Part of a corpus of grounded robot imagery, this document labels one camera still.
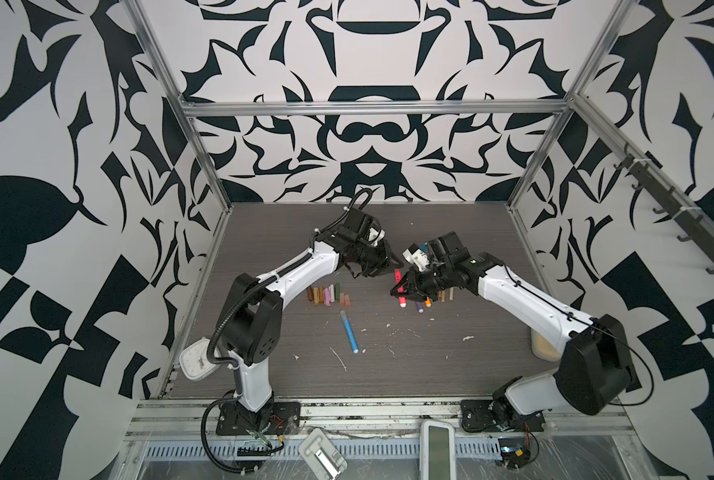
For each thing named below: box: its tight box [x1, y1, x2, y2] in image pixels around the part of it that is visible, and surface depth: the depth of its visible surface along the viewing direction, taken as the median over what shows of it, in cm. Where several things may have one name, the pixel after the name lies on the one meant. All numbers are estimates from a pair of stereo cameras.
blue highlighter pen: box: [340, 310, 359, 354], surface depth 89 cm
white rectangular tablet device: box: [419, 420, 457, 480], surface depth 68 cm
